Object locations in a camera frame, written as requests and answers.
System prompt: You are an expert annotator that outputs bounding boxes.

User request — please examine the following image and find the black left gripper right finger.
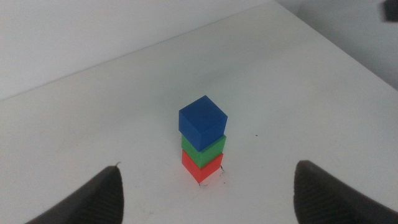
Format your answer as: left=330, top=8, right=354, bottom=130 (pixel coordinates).
left=292, top=159, right=398, bottom=224

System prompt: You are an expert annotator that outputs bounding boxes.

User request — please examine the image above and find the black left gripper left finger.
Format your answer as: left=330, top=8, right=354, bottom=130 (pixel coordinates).
left=24, top=164, right=126, bottom=224

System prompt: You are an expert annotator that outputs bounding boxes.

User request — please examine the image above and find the red cube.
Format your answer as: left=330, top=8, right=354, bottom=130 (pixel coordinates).
left=181, top=149, right=224, bottom=184

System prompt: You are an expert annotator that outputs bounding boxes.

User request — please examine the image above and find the green cube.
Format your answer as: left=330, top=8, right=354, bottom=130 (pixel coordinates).
left=180, top=134, right=228, bottom=170

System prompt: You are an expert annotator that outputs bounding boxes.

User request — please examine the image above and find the blue cube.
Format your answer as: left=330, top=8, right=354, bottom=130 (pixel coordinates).
left=178, top=95, right=229, bottom=153

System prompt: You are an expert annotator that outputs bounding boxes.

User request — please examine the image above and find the dark box-shaped object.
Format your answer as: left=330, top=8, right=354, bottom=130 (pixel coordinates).
left=382, top=0, right=398, bottom=23

